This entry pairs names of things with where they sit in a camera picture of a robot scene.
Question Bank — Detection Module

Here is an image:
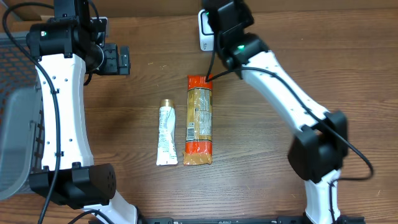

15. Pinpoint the white tube gold cap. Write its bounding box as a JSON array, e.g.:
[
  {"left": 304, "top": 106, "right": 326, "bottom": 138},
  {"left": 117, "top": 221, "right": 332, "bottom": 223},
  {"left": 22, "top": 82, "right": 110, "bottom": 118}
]
[{"left": 156, "top": 99, "right": 178, "bottom": 166}]

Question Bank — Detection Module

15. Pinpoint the orange pasta package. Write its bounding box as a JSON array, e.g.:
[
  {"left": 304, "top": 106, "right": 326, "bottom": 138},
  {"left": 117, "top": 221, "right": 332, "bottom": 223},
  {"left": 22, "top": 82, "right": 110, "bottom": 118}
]
[{"left": 183, "top": 75, "right": 213, "bottom": 166}]

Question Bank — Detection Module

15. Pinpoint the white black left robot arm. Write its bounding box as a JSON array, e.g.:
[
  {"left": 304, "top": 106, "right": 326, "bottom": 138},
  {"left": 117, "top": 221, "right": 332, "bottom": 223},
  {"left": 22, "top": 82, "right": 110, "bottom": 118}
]
[{"left": 27, "top": 16, "right": 139, "bottom": 223}]

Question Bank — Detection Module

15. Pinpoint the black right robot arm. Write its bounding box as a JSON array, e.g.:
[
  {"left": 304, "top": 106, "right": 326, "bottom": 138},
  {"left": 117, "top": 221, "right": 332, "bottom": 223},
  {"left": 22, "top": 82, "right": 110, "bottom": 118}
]
[{"left": 215, "top": 33, "right": 348, "bottom": 223}]

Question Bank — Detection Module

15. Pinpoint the white barcode scanner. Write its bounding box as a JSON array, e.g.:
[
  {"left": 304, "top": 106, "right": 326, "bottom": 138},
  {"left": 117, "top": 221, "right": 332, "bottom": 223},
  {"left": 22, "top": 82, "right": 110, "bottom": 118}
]
[{"left": 198, "top": 9, "right": 214, "bottom": 52}]

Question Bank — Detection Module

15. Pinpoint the grey plastic shopping basket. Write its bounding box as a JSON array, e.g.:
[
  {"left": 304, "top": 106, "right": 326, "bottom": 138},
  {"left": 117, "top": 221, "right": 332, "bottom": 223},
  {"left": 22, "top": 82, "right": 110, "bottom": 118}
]
[{"left": 1, "top": 33, "right": 44, "bottom": 200}]

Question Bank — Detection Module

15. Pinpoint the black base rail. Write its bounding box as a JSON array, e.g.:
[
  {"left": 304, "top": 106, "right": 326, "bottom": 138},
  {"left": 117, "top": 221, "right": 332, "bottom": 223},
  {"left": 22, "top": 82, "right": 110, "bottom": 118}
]
[{"left": 137, "top": 215, "right": 366, "bottom": 224}]

